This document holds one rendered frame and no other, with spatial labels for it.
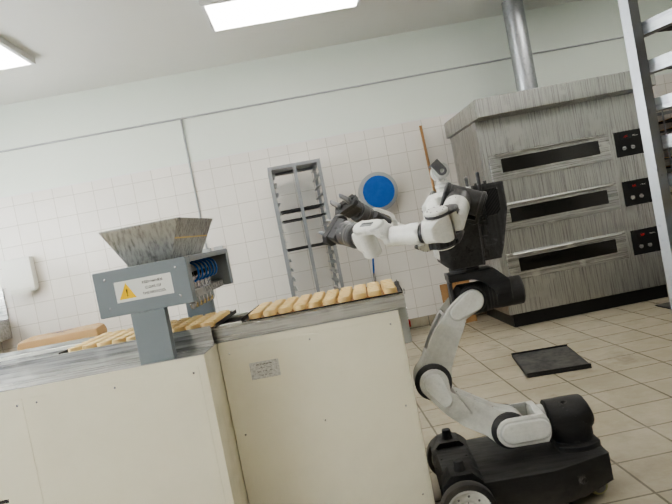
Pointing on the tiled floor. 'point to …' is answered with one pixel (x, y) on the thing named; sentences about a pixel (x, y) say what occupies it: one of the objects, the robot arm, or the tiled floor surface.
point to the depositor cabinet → (122, 435)
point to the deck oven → (566, 195)
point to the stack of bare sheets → (549, 361)
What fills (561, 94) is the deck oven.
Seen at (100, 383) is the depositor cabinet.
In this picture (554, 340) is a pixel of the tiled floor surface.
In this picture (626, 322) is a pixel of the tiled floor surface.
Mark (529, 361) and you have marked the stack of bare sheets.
